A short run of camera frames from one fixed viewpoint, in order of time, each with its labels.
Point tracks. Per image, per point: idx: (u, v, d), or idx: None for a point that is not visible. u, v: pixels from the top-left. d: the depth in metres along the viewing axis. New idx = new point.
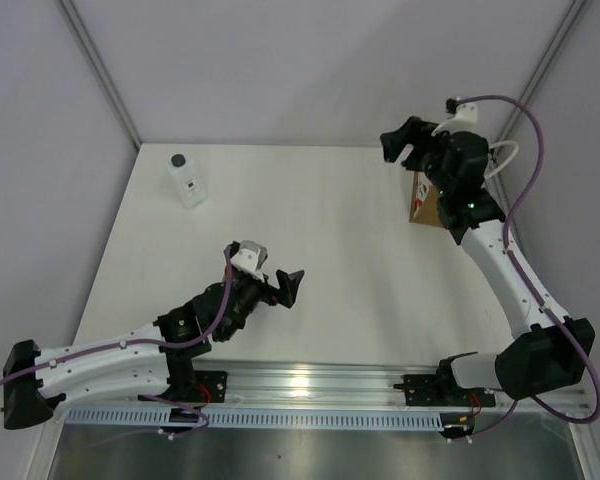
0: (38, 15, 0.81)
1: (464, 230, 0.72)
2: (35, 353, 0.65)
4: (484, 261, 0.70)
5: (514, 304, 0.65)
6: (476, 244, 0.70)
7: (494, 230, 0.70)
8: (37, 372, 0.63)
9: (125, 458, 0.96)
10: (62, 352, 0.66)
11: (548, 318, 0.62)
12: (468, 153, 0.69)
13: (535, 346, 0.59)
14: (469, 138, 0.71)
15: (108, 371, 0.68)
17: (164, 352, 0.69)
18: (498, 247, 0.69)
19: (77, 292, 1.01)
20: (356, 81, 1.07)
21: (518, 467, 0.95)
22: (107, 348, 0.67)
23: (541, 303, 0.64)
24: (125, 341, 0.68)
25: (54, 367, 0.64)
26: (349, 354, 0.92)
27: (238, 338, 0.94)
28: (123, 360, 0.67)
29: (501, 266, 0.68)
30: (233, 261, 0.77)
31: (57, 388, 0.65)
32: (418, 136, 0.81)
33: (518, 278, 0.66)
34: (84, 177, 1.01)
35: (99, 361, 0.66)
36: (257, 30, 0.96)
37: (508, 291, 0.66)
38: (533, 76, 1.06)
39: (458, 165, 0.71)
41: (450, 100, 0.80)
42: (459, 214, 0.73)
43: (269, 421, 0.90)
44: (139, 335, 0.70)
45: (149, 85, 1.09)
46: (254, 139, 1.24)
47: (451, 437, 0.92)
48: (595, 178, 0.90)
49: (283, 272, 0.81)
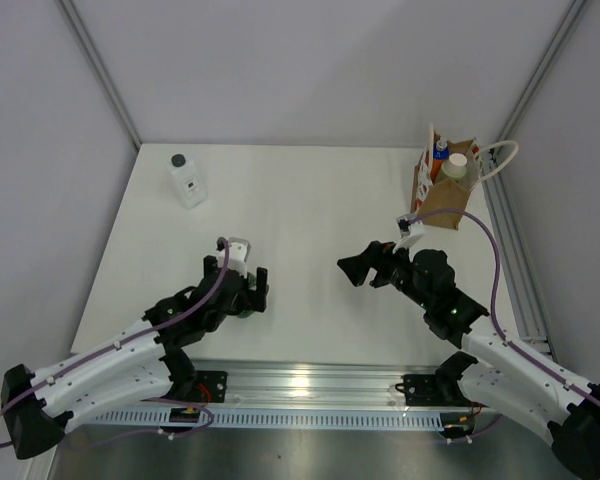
0: (37, 13, 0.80)
1: (459, 336, 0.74)
2: (29, 375, 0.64)
4: (491, 358, 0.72)
5: (541, 392, 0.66)
6: (476, 346, 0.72)
7: (484, 325, 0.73)
8: (37, 392, 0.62)
9: (126, 459, 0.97)
10: (57, 368, 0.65)
11: (577, 394, 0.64)
12: (436, 271, 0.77)
13: (583, 427, 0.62)
14: (431, 255, 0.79)
15: (107, 377, 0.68)
17: (160, 342, 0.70)
18: (498, 341, 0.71)
19: (78, 292, 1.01)
20: (355, 80, 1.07)
21: (518, 467, 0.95)
22: (103, 352, 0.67)
23: (563, 381, 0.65)
24: (119, 340, 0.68)
25: (53, 384, 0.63)
26: (349, 355, 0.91)
27: (236, 338, 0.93)
28: (121, 361, 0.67)
29: (507, 358, 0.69)
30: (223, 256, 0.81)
31: (60, 405, 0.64)
32: (382, 258, 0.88)
33: (531, 364, 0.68)
34: (83, 178, 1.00)
35: (97, 368, 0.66)
36: (256, 30, 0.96)
37: (527, 380, 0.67)
38: (534, 75, 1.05)
39: (428, 283, 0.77)
41: (399, 220, 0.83)
42: (449, 323, 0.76)
43: (269, 421, 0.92)
44: (133, 332, 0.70)
45: (148, 84, 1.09)
46: (255, 139, 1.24)
47: (451, 436, 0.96)
48: (597, 180, 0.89)
49: (263, 270, 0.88)
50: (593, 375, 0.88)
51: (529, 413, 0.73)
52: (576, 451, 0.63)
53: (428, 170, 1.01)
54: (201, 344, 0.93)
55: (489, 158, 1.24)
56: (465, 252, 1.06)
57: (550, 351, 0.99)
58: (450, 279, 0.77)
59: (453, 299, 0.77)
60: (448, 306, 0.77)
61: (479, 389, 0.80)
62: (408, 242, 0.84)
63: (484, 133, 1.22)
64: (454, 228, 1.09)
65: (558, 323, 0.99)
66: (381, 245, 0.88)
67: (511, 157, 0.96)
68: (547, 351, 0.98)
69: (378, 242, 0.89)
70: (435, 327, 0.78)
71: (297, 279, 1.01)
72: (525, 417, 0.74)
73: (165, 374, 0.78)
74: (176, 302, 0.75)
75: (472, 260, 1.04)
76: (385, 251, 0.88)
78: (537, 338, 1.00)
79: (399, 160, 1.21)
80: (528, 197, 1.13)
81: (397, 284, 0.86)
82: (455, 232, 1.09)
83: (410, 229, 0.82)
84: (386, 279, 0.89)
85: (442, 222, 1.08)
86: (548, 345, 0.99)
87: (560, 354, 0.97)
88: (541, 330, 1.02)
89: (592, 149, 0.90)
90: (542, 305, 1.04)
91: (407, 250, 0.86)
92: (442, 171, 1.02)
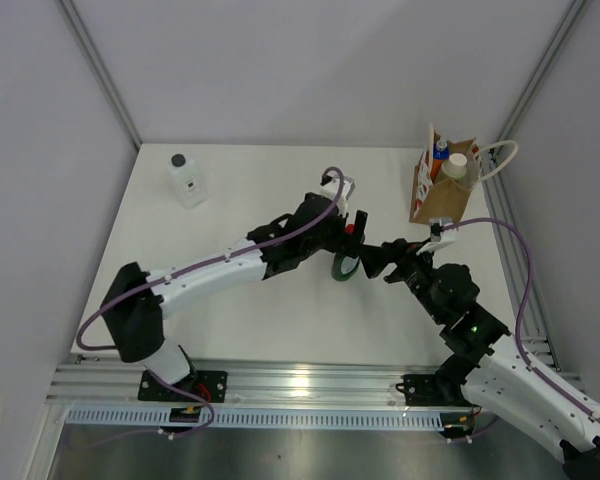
0: (38, 13, 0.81)
1: (478, 354, 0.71)
2: (145, 273, 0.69)
4: (511, 380, 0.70)
5: (564, 420, 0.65)
6: (496, 368, 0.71)
7: (508, 347, 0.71)
8: (155, 288, 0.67)
9: (127, 460, 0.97)
10: (172, 269, 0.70)
11: None
12: (462, 291, 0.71)
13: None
14: (454, 271, 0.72)
15: (215, 284, 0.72)
17: (265, 261, 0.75)
18: (521, 365, 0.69)
19: (79, 292, 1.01)
20: (356, 80, 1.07)
21: (516, 465, 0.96)
22: (215, 261, 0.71)
23: (588, 413, 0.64)
24: (230, 252, 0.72)
25: (170, 282, 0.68)
26: (350, 355, 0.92)
27: (236, 338, 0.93)
28: (230, 271, 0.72)
29: (529, 383, 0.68)
30: (327, 189, 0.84)
31: (175, 302, 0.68)
32: (405, 256, 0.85)
33: (555, 392, 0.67)
34: (84, 177, 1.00)
35: (210, 273, 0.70)
36: (256, 30, 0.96)
37: (550, 407, 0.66)
38: (534, 74, 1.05)
39: (450, 302, 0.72)
41: (433, 223, 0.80)
42: (467, 339, 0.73)
43: (270, 421, 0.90)
44: (240, 247, 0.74)
45: (148, 83, 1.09)
46: (255, 139, 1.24)
47: (451, 436, 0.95)
48: (598, 180, 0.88)
49: (364, 213, 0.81)
50: (594, 375, 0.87)
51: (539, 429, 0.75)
52: None
53: (428, 170, 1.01)
54: (201, 344, 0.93)
55: (489, 158, 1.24)
56: (465, 252, 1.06)
57: (550, 351, 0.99)
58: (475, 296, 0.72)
59: (472, 313, 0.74)
60: (468, 321, 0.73)
61: (484, 396, 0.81)
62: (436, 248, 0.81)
63: (484, 133, 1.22)
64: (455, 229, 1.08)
65: (559, 323, 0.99)
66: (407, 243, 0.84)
67: (511, 157, 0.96)
68: (547, 350, 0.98)
69: (404, 240, 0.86)
70: (450, 343, 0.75)
71: (297, 278, 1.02)
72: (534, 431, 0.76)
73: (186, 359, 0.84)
74: (272, 229, 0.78)
75: (471, 260, 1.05)
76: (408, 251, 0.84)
78: (537, 338, 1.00)
79: (399, 160, 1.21)
80: (528, 197, 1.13)
81: (413, 286, 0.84)
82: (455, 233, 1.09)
83: (440, 236, 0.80)
84: (401, 276, 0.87)
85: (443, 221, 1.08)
86: (548, 345, 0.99)
87: (560, 354, 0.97)
88: (541, 330, 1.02)
89: (592, 149, 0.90)
90: (541, 304, 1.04)
91: (431, 254, 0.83)
92: (442, 171, 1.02)
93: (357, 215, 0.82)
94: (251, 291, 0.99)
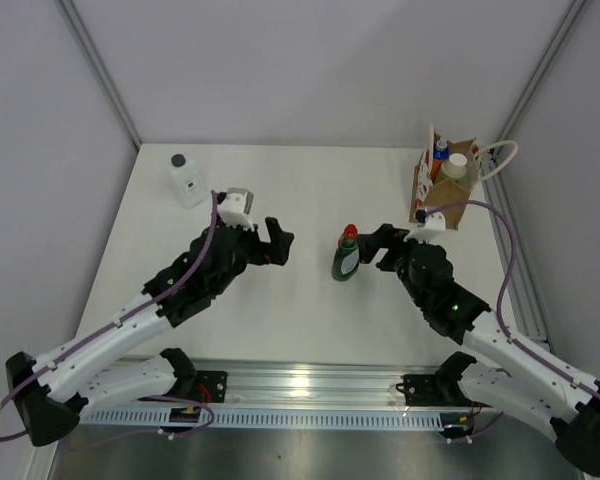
0: (38, 13, 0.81)
1: (461, 332, 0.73)
2: (32, 361, 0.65)
4: (493, 354, 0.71)
5: (547, 390, 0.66)
6: (479, 343, 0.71)
7: (488, 322, 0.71)
8: (40, 379, 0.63)
9: (127, 460, 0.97)
10: (59, 352, 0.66)
11: (585, 392, 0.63)
12: (436, 269, 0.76)
13: (592, 427, 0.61)
14: (432, 252, 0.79)
15: (114, 353, 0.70)
17: (164, 313, 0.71)
18: (502, 339, 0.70)
19: (79, 293, 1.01)
20: (356, 80, 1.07)
21: (517, 466, 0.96)
22: (106, 330, 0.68)
23: (570, 380, 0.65)
24: (119, 318, 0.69)
25: (57, 368, 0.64)
26: (349, 355, 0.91)
27: (236, 338, 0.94)
28: (127, 336, 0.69)
29: (509, 355, 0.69)
30: (223, 208, 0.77)
31: (70, 386, 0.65)
32: (393, 241, 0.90)
33: (536, 363, 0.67)
34: (83, 177, 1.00)
35: (102, 346, 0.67)
36: (256, 31, 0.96)
37: (531, 377, 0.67)
38: (534, 74, 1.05)
39: (428, 282, 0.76)
41: (417, 212, 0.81)
42: (449, 318, 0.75)
43: (270, 421, 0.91)
44: (132, 307, 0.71)
45: (147, 83, 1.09)
46: (254, 139, 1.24)
47: (451, 436, 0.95)
48: (598, 180, 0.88)
49: (274, 218, 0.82)
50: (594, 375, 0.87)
51: (530, 410, 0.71)
52: (588, 451, 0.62)
53: (428, 170, 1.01)
54: (201, 345, 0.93)
55: (489, 158, 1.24)
56: (464, 252, 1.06)
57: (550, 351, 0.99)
58: (449, 274, 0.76)
59: (453, 294, 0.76)
60: (448, 301, 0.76)
61: (479, 388, 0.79)
62: (420, 234, 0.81)
63: (484, 134, 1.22)
64: (454, 227, 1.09)
65: (559, 322, 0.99)
66: (395, 228, 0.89)
67: (511, 157, 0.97)
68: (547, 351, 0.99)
69: (389, 226, 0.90)
70: (435, 325, 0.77)
71: (297, 278, 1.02)
72: (526, 414, 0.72)
73: (170, 369, 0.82)
74: (171, 274, 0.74)
75: (471, 260, 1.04)
76: (396, 237, 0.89)
78: (537, 338, 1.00)
79: (399, 160, 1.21)
80: (528, 197, 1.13)
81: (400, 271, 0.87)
82: (455, 232, 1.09)
83: (425, 222, 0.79)
84: (392, 261, 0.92)
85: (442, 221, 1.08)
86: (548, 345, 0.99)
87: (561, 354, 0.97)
88: (541, 330, 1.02)
89: (593, 149, 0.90)
90: (541, 304, 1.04)
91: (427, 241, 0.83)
92: (442, 171, 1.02)
93: (268, 222, 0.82)
94: (251, 291, 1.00)
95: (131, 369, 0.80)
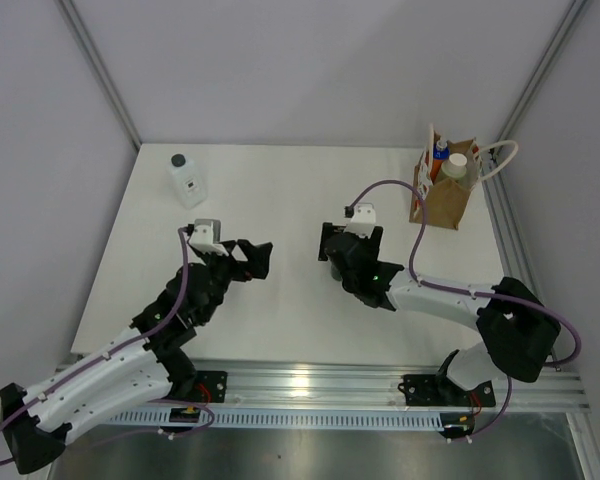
0: (38, 14, 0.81)
1: (388, 298, 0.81)
2: (22, 392, 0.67)
4: (416, 303, 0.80)
5: (456, 310, 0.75)
6: (402, 299, 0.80)
7: (402, 278, 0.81)
8: (29, 410, 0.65)
9: (127, 460, 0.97)
10: (49, 383, 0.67)
11: (483, 297, 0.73)
12: (343, 247, 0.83)
13: (494, 322, 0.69)
14: (340, 235, 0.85)
15: (104, 384, 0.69)
17: (150, 348, 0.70)
18: (414, 285, 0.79)
19: (79, 293, 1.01)
20: (355, 80, 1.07)
21: (517, 466, 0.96)
22: (93, 363, 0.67)
23: (469, 293, 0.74)
24: (107, 351, 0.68)
25: (45, 400, 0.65)
26: (349, 355, 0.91)
27: (236, 338, 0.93)
28: (114, 369, 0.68)
29: (423, 296, 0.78)
30: (195, 241, 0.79)
31: (58, 417, 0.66)
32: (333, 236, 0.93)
33: (441, 291, 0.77)
34: (84, 177, 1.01)
35: (90, 378, 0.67)
36: (256, 31, 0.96)
37: (444, 306, 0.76)
38: (534, 74, 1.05)
39: (342, 261, 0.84)
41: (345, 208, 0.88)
42: (375, 290, 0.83)
43: (270, 421, 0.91)
44: (122, 339, 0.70)
45: (147, 83, 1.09)
46: (255, 139, 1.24)
47: (451, 436, 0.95)
48: (597, 180, 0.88)
49: (242, 239, 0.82)
50: (595, 376, 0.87)
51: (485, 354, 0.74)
52: (504, 348, 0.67)
53: (428, 170, 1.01)
54: (200, 345, 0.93)
55: (489, 158, 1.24)
56: (464, 252, 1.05)
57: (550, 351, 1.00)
58: (359, 252, 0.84)
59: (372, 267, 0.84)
60: (368, 275, 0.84)
61: (461, 369, 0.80)
62: (353, 227, 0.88)
63: (484, 133, 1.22)
64: (454, 228, 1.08)
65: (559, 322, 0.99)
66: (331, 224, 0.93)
67: (511, 157, 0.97)
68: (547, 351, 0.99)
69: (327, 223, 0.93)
70: (367, 298, 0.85)
71: (296, 278, 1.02)
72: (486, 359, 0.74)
73: (164, 375, 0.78)
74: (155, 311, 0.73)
75: (471, 260, 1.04)
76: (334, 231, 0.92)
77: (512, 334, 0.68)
78: None
79: (399, 160, 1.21)
80: (528, 197, 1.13)
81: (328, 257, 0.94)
82: (455, 232, 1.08)
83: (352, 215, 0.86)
84: None
85: (442, 222, 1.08)
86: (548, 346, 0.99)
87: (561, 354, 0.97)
88: None
89: (592, 149, 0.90)
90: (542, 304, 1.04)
91: (367, 236, 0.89)
92: (442, 171, 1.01)
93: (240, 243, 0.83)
94: (250, 291, 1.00)
95: (121, 382, 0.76)
